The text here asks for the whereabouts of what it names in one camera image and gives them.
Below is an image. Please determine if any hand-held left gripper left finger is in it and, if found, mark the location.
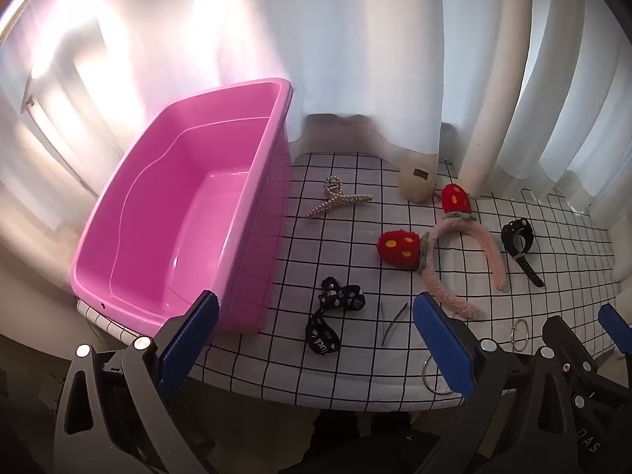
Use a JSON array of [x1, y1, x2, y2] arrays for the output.
[[53, 290, 219, 474]]

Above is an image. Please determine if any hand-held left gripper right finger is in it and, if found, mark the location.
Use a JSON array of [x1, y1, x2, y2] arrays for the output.
[[413, 292, 556, 474]]

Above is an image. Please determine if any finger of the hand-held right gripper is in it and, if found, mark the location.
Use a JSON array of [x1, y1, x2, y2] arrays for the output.
[[542, 315, 598, 371], [597, 303, 632, 381]]

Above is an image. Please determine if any pink fuzzy strawberry headband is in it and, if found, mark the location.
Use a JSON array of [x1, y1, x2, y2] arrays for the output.
[[378, 184, 508, 320]]

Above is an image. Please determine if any black dotted bow hair clip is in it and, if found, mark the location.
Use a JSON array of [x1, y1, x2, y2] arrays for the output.
[[305, 276, 367, 356]]

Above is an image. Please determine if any pink plastic tub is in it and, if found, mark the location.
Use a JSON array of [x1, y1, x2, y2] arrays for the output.
[[70, 77, 295, 335]]

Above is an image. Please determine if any white checked tablecloth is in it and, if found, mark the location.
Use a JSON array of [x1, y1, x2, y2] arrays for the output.
[[76, 150, 622, 413]]

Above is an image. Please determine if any beige plush pouch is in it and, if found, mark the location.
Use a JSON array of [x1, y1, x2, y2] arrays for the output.
[[399, 162, 437, 203]]

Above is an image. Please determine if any pearl hair claw clip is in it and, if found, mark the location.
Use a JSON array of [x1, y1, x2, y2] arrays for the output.
[[305, 176, 374, 219]]

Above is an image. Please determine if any cream curtain panel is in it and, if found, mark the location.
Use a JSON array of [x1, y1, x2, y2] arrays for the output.
[[458, 0, 527, 194]]

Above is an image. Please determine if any white sheer curtain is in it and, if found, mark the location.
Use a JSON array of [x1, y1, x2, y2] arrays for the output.
[[0, 0, 632, 218]]

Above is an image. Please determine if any silver hoop ring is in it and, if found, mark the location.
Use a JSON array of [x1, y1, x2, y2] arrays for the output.
[[421, 353, 462, 397], [511, 320, 531, 354]]

